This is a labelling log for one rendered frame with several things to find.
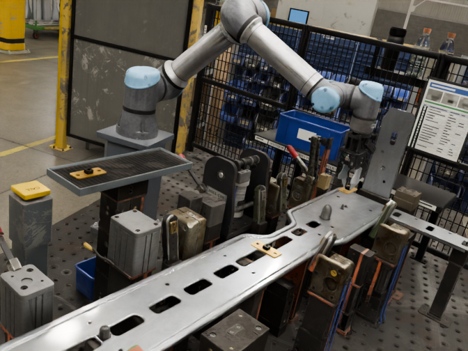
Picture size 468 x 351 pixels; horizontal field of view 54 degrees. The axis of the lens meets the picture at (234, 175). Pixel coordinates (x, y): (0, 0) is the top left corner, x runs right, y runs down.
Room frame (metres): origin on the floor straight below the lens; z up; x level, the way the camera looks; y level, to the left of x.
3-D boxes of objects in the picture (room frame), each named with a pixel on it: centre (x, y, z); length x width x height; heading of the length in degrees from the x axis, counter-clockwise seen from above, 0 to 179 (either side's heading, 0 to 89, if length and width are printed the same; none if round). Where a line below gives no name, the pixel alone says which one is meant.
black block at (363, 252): (1.24, -0.42, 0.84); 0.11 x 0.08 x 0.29; 55
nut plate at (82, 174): (1.04, 0.35, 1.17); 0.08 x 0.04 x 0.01; 145
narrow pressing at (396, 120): (1.70, -0.55, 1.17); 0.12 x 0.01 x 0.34; 55
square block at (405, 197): (1.64, -0.66, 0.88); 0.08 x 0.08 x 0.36; 55
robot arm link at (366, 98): (1.46, -0.37, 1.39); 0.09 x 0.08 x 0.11; 69
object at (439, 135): (1.89, -0.79, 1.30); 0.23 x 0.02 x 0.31; 55
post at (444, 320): (1.40, -0.79, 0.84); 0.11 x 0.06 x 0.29; 55
